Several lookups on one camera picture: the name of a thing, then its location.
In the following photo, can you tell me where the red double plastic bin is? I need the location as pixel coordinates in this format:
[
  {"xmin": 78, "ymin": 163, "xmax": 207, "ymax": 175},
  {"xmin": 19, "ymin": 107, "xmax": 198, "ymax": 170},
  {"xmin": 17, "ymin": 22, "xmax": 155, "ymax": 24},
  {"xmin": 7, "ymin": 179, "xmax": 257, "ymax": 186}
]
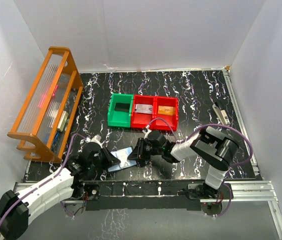
[{"xmin": 130, "ymin": 95, "xmax": 179, "ymax": 131}]

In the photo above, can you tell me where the green plastic bin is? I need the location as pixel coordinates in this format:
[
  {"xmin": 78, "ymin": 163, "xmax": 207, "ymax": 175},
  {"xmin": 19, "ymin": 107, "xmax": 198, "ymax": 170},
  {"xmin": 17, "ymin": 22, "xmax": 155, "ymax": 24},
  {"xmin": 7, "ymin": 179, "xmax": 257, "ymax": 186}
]
[{"xmin": 107, "ymin": 93, "xmax": 134, "ymax": 128}]

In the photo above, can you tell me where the dark grey credit card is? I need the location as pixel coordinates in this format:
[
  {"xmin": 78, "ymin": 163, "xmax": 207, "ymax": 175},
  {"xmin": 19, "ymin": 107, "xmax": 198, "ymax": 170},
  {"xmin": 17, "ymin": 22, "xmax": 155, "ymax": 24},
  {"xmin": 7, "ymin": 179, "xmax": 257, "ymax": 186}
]
[{"xmin": 114, "ymin": 102, "xmax": 131, "ymax": 113}]

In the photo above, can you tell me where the black silver stapler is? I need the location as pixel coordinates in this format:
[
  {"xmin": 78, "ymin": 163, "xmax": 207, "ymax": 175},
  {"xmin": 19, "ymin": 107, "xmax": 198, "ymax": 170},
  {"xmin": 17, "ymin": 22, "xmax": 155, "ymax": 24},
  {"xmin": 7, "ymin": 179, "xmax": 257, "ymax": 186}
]
[{"xmin": 212, "ymin": 100, "xmax": 230, "ymax": 126}]

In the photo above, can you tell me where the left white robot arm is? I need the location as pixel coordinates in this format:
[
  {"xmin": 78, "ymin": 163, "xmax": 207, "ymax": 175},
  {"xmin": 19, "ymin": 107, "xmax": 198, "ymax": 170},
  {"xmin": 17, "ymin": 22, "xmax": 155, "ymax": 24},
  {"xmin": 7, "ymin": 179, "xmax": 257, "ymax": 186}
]
[{"xmin": 0, "ymin": 142, "xmax": 120, "ymax": 240}]

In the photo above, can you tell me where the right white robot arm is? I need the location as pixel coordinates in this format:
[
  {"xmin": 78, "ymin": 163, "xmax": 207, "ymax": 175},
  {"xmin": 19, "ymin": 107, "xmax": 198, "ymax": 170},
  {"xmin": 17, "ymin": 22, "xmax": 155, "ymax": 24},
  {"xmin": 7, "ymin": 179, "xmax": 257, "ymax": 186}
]
[{"xmin": 127, "ymin": 126, "xmax": 239, "ymax": 192}]

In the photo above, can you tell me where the orange credit card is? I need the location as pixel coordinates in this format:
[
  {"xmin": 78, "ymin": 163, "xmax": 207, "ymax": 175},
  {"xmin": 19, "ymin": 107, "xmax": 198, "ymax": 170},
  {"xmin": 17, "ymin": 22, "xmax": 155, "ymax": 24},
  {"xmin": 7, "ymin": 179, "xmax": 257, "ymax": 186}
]
[{"xmin": 157, "ymin": 105, "xmax": 176, "ymax": 116}]

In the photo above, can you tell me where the silver credit card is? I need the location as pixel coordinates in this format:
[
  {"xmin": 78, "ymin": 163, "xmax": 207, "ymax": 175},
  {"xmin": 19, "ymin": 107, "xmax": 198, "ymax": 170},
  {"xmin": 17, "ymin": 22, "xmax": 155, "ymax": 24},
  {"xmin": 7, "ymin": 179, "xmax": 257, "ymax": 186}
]
[{"xmin": 134, "ymin": 103, "xmax": 153, "ymax": 115}]

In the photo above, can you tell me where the white eraser box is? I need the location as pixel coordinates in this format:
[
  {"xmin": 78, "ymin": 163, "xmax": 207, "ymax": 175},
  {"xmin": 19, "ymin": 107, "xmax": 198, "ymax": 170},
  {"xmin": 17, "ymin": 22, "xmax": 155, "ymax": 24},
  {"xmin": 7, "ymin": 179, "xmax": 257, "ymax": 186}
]
[{"xmin": 57, "ymin": 110, "xmax": 69, "ymax": 132}]

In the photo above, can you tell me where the wooden shelf rack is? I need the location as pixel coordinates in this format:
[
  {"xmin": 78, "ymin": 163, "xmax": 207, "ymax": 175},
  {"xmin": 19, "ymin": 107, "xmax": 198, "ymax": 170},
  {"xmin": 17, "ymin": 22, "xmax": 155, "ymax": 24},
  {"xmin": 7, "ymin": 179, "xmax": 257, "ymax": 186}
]
[{"xmin": 7, "ymin": 46, "xmax": 84, "ymax": 163}]

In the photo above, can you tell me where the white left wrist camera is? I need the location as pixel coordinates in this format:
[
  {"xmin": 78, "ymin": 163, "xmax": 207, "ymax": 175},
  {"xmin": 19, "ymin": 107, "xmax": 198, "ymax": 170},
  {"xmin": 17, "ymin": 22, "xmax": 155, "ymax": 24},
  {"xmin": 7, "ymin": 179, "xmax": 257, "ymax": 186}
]
[{"xmin": 85, "ymin": 134, "xmax": 101, "ymax": 145}]

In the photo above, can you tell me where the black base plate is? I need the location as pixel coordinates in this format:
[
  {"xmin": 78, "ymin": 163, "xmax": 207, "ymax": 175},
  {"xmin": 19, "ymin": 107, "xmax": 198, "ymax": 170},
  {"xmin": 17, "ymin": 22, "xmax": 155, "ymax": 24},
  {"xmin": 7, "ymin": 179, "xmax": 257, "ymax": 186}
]
[{"xmin": 55, "ymin": 179, "xmax": 234, "ymax": 212}]

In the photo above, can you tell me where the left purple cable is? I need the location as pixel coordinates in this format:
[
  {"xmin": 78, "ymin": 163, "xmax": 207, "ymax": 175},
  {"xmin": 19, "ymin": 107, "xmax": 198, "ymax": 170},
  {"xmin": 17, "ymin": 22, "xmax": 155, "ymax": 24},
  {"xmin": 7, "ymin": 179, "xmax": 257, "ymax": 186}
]
[{"xmin": 0, "ymin": 133, "xmax": 88, "ymax": 240}]

